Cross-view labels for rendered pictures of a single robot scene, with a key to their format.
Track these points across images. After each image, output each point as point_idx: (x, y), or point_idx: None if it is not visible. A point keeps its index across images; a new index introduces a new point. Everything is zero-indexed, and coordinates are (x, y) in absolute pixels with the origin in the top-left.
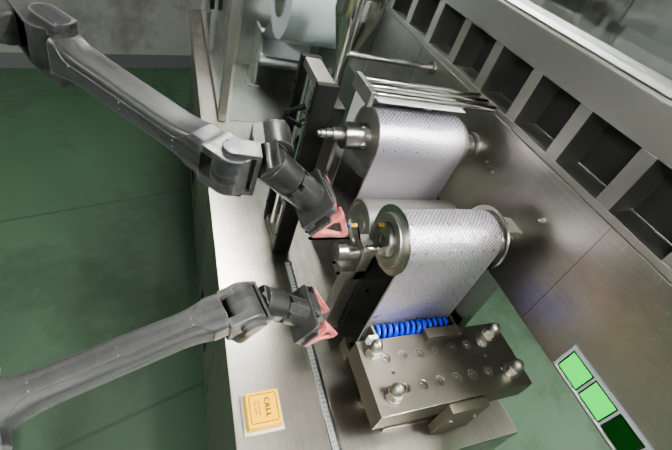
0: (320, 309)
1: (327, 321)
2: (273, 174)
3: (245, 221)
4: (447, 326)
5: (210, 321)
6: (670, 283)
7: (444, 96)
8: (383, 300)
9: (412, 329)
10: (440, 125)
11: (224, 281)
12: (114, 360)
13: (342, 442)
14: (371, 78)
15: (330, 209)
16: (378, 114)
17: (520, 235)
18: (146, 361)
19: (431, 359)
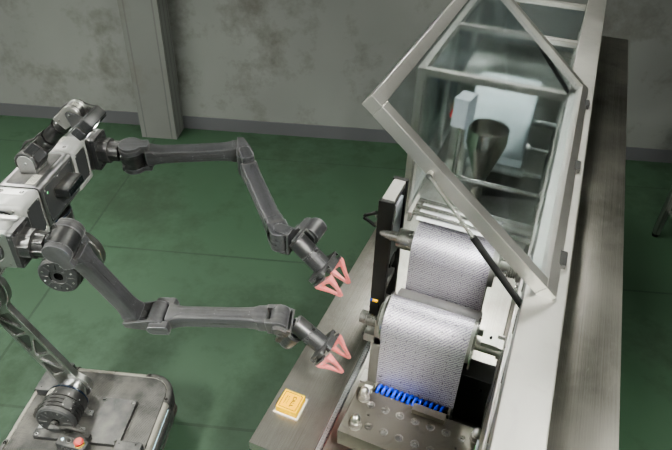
0: (332, 346)
1: (368, 378)
2: (292, 245)
3: (365, 293)
4: (436, 411)
5: (256, 316)
6: (496, 387)
7: None
8: (379, 361)
9: (407, 400)
10: (470, 245)
11: (322, 326)
12: (212, 315)
13: (324, 448)
14: (425, 201)
15: (320, 273)
16: (417, 227)
17: (501, 351)
18: (225, 323)
19: (405, 424)
